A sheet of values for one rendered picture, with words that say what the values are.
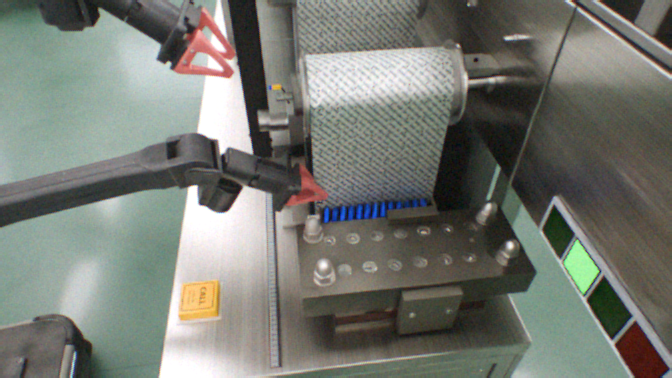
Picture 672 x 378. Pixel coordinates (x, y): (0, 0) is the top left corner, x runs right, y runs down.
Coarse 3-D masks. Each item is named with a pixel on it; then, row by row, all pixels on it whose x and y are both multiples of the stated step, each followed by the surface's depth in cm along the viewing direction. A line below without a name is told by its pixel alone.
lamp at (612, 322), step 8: (600, 288) 54; (608, 288) 53; (592, 296) 56; (600, 296) 54; (608, 296) 53; (616, 296) 52; (592, 304) 56; (600, 304) 54; (608, 304) 53; (616, 304) 52; (600, 312) 55; (608, 312) 53; (616, 312) 52; (624, 312) 51; (600, 320) 55; (608, 320) 53; (616, 320) 52; (624, 320) 51; (608, 328) 53; (616, 328) 52
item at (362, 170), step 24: (312, 144) 76; (336, 144) 77; (360, 144) 77; (384, 144) 78; (408, 144) 79; (432, 144) 79; (336, 168) 80; (360, 168) 81; (384, 168) 82; (408, 168) 83; (432, 168) 83; (336, 192) 84; (360, 192) 85; (384, 192) 86; (408, 192) 87; (432, 192) 88
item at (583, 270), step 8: (576, 240) 58; (576, 248) 58; (568, 256) 60; (576, 256) 58; (584, 256) 57; (568, 264) 60; (576, 264) 58; (584, 264) 57; (592, 264) 55; (576, 272) 58; (584, 272) 57; (592, 272) 55; (576, 280) 59; (584, 280) 57; (592, 280) 56; (584, 288) 57
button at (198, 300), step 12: (192, 288) 86; (204, 288) 86; (216, 288) 86; (180, 300) 84; (192, 300) 84; (204, 300) 84; (216, 300) 84; (180, 312) 82; (192, 312) 82; (204, 312) 82; (216, 312) 83
